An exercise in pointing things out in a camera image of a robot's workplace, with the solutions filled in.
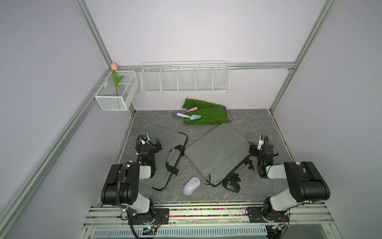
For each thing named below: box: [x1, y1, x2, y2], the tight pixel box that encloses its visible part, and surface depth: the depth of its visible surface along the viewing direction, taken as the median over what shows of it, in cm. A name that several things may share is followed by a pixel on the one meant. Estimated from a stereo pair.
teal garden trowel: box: [176, 112, 202, 120], surface depth 117 cm
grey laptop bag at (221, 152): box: [184, 122, 255, 187], surface depth 94 cm
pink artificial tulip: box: [110, 62, 125, 97], surface depth 92 cm
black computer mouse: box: [222, 178, 241, 193], surface depth 84 cm
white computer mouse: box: [182, 176, 201, 196], surface depth 84 cm
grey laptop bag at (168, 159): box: [139, 124, 188, 191], surface depth 93 cm
